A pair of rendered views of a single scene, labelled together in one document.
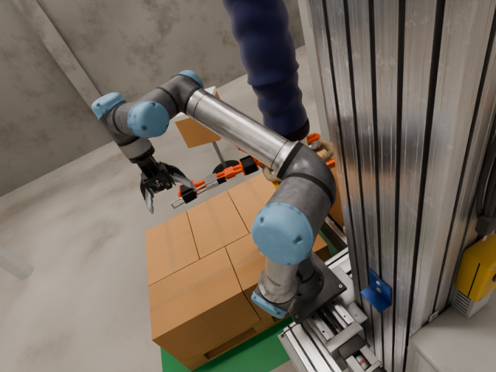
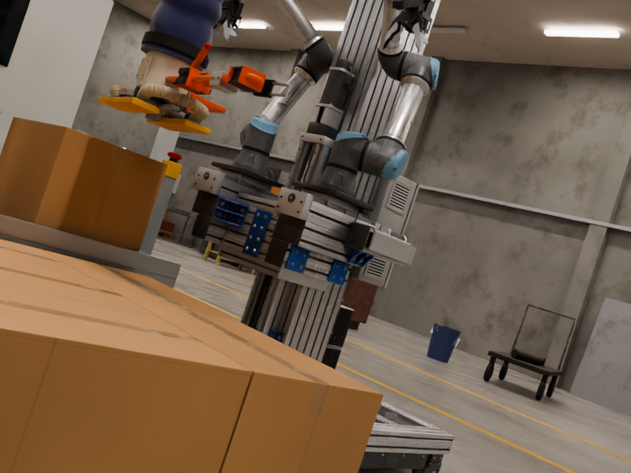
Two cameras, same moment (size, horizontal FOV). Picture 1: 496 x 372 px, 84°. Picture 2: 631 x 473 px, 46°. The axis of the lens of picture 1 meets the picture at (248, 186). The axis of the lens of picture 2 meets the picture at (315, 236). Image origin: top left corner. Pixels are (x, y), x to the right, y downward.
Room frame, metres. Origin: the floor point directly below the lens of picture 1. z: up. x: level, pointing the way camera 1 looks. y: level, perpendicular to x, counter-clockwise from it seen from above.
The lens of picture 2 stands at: (2.11, 2.14, 0.80)
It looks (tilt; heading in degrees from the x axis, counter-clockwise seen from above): 1 degrees up; 235
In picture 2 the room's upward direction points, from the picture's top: 18 degrees clockwise
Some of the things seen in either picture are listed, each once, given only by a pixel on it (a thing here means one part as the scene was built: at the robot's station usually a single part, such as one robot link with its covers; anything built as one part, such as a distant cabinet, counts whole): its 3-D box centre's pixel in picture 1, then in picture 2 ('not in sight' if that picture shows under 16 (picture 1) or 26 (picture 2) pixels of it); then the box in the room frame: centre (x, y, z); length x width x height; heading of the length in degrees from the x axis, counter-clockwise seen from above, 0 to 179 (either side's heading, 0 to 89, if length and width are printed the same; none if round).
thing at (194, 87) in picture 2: (248, 164); (194, 81); (1.23, -0.05, 1.20); 0.10 x 0.08 x 0.06; 0
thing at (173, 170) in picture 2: not in sight; (137, 267); (0.82, -1.01, 0.50); 0.07 x 0.07 x 1.00; 6
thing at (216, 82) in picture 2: (212, 181); (224, 82); (1.23, 0.17, 1.20); 0.07 x 0.07 x 0.04; 0
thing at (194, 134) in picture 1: (201, 116); not in sight; (3.15, 0.18, 0.82); 0.60 x 0.40 x 0.40; 162
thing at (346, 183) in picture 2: (300, 274); (338, 180); (0.58, -0.05, 1.09); 0.15 x 0.15 x 0.10
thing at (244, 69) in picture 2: (187, 190); (245, 79); (1.24, 0.30, 1.20); 0.08 x 0.07 x 0.05; 90
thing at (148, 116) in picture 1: (147, 115); not in sight; (0.64, 0.15, 1.82); 0.11 x 0.11 x 0.08; 42
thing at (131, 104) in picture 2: not in sight; (129, 100); (1.33, -0.30, 1.10); 0.34 x 0.10 x 0.05; 90
